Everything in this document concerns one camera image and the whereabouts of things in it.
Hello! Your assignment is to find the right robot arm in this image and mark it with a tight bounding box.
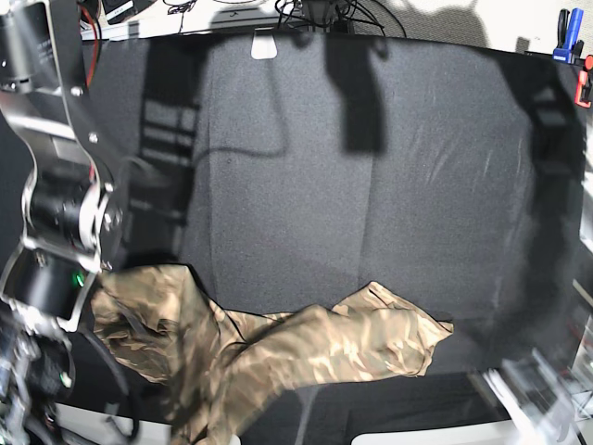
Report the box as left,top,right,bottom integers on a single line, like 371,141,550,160
1,1,127,444

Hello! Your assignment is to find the blue clamp far right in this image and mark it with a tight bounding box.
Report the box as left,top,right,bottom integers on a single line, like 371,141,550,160
552,7,584,64

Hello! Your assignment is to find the red clamp far right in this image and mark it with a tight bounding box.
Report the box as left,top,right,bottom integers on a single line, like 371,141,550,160
574,55,593,108

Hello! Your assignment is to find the black table cloth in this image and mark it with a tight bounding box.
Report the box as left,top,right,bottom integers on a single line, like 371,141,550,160
91,33,587,444

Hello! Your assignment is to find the camouflage t-shirt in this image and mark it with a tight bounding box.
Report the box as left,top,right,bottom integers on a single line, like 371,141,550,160
91,264,454,444

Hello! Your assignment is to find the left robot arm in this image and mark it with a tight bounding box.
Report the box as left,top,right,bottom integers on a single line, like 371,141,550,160
481,280,592,444

